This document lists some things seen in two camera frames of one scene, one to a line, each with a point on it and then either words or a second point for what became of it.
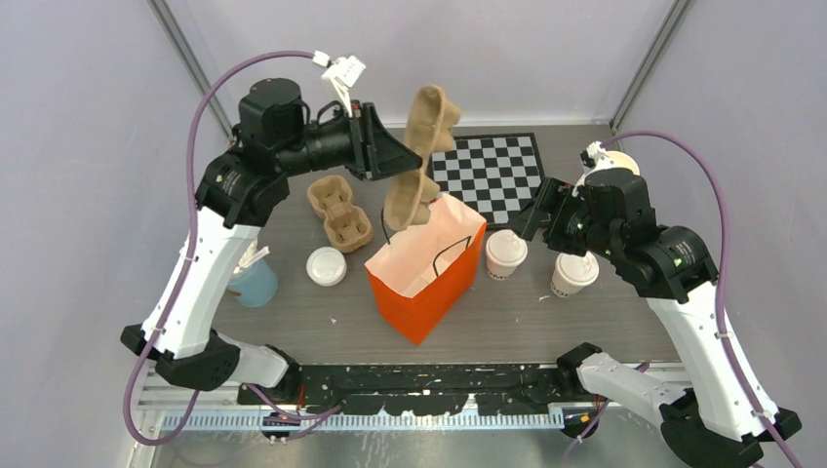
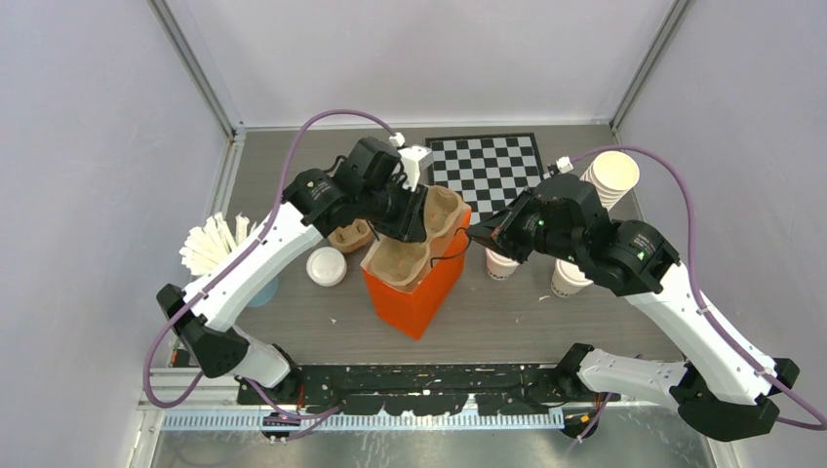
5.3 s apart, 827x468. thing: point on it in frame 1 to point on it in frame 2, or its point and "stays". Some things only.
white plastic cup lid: [577, 269] stays
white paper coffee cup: [562, 289] stays
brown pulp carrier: [430, 135] to [404, 263]
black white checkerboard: [493, 175] stays
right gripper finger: [536, 212] to [485, 232]
